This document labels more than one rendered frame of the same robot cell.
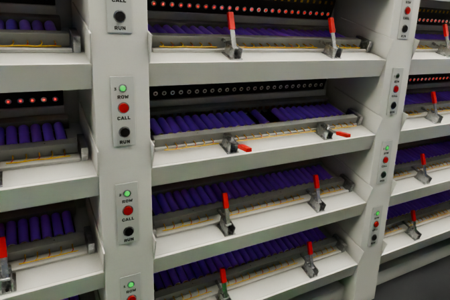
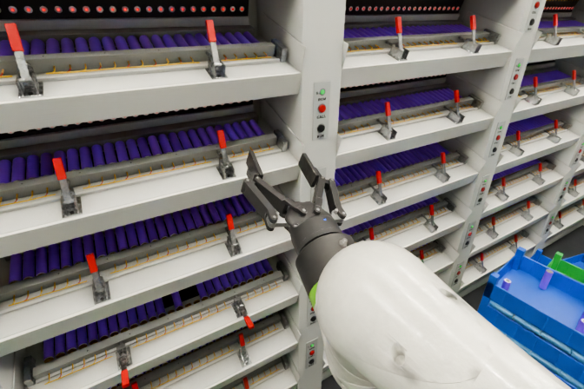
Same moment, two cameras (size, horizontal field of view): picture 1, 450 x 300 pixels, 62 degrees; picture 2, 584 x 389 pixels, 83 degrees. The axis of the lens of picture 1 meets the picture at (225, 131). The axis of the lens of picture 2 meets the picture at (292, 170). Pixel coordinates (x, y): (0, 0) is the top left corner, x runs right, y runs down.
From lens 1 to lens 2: 0.65 m
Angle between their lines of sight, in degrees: 11
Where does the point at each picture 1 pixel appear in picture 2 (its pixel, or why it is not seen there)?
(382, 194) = (315, 331)
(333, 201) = (264, 346)
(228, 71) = (95, 314)
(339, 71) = (242, 263)
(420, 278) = not seen: hidden behind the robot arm
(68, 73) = not seen: outside the picture
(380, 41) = not seen: hidden behind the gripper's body
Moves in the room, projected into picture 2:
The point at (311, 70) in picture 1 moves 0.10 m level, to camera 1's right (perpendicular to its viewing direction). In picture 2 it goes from (205, 275) to (251, 275)
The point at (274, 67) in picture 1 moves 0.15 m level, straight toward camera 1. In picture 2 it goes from (155, 291) to (110, 362)
